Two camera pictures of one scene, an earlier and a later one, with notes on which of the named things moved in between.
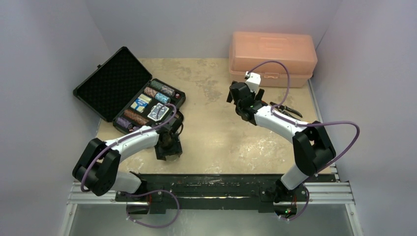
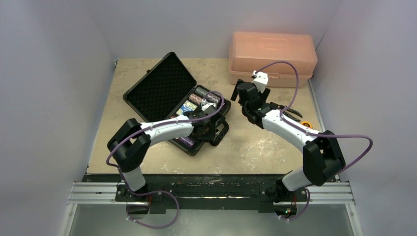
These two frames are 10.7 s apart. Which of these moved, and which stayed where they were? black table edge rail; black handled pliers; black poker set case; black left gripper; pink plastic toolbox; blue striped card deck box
Moved: black left gripper; black poker set case; blue striped card deck box
Stayed: black table edge rail; black handled pliers; pink plastic toolbox
